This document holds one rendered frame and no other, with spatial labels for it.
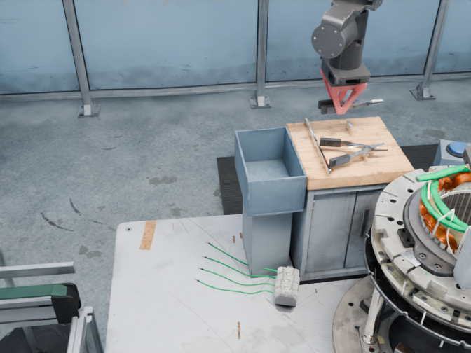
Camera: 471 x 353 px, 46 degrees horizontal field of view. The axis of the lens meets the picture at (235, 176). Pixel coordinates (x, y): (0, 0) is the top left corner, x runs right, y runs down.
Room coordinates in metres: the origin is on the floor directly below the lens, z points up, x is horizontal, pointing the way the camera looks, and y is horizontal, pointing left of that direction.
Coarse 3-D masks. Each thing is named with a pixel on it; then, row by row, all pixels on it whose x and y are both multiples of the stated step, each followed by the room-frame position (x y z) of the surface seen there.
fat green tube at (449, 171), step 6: (450, 168) 0.69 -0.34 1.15; (456, 168) 0.69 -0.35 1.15; (462, 168) 0.69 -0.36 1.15; (426, 174) 0.66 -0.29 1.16; (432, 174) 0.67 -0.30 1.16; (438, 174) 0.67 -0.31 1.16; (444, 174) 0.67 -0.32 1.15; (450, 174) 0.68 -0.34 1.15; (420, 180) 0.65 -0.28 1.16; (426, 180) 0.66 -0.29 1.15
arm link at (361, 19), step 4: (364, 12) 0.89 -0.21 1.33; (368, 12) 0.89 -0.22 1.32; (356, 16) 0.88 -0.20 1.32; (360, 16) 0.88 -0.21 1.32; (364, 16) 0.89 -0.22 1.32; (368, 16) 0.90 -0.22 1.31; (356, 20) 0.88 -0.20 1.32; (360, 20) 0.88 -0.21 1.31; (364, 20) 0.89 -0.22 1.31; (360, 24) 0.88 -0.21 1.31; (364, 24) 0.89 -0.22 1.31; (360, 28) 0.88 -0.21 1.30; (364, 28) 0.89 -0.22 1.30; (360, 32) 0.88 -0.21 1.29; (364, 32) 0.89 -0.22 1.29; (356, 36) 0.88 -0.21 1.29; (360, 36) 0.89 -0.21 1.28; (364, 36) 0.90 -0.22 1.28; (356, 40) 0.88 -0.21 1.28
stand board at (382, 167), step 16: (288, 128) 0.94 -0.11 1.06; (304, 128) 0.94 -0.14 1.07; (320, 128) 0.94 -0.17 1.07; (336, 128) 0.94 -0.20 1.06; (368, 128) 0.94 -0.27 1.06; (384, 128) 0.94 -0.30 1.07; (304, 144) 0.88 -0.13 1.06; (368, 144) 0.88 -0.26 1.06; (304, 160) 0.83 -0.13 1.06; (320, 160) 0.83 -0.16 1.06; (352, 160) 0.83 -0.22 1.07; (368, 160) 0.83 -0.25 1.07; (384, 160) 0.83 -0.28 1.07; (400, 160) 0.83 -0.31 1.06; (320, 176) 0.78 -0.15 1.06; (336, 176) 0.78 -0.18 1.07; (352, 176) 0.78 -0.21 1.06; (368, 176) 0.78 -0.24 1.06; (384, 176) 0.79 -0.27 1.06
